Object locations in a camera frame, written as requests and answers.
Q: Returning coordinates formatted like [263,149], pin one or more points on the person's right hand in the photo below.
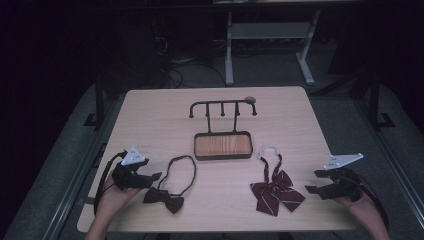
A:
[361,211]

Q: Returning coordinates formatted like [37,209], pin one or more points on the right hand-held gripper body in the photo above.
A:
[343,185]

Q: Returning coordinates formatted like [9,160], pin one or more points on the black hook rack wooden base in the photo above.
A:
[223,145]

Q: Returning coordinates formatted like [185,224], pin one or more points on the round grey table grommet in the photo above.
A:
[250,99]

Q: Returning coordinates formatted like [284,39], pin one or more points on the maroon striped bow tie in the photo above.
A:
[275,193]

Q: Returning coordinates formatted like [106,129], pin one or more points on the grey metal rail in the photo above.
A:
[400,166]
[66,190]

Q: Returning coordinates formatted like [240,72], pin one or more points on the black metal stand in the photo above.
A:
[99,103]
[375,103]

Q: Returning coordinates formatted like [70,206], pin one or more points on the person's left hand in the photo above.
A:
[111,200]

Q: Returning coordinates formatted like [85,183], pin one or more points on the white metal desk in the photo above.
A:
[270,30]

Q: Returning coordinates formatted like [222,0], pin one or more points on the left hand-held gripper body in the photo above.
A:
[128,175]

